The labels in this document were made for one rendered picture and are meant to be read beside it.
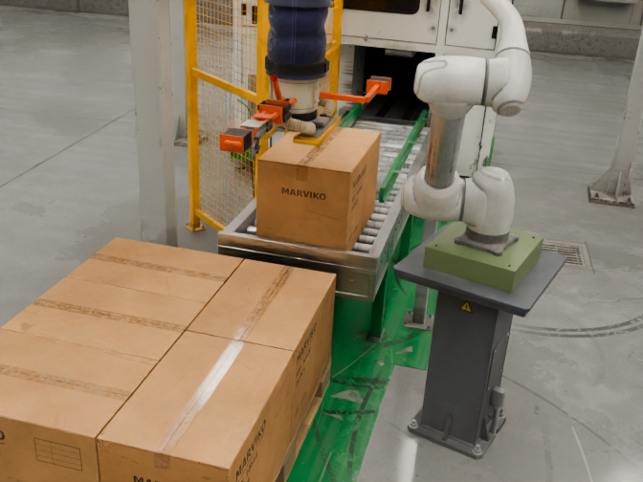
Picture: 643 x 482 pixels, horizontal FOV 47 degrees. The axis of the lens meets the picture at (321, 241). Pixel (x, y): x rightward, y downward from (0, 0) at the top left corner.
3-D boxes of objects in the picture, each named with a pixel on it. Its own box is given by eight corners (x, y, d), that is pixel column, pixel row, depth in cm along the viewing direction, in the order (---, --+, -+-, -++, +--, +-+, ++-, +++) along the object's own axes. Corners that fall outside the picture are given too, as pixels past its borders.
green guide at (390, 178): (422, 120, 515) (423, 108, 511) (437, 122, 513) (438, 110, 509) (378, 202, 374) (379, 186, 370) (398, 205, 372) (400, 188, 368)
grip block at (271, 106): (264, 115, 259) (264, 98, 256) (291, 118, 256) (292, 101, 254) (255, 120, 251) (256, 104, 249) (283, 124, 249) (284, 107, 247)
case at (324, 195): (297, 198, 375) (299, 121, 358) (374, 210, 366) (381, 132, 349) (255, 246, 322) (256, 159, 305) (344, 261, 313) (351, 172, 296)
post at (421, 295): (412, 317, 382) (434, 129, 340) (426, 319, 381) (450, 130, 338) (410, 323, 376) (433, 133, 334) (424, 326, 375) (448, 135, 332)
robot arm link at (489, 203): (513, 238, 260) (522, 180, 250) (460, 233, 262) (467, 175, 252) (508, 219, 274) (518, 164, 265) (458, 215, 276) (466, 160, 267)
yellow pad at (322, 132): (317, 119, 294) (317, 106, 292) (341, 121, 292) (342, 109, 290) (292, 142, 264) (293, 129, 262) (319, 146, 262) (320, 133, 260)
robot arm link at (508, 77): (536, 46, 207) (487, 43, 208) (536, 99, 200) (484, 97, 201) (527, 75, 219) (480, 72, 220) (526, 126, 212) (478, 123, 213)
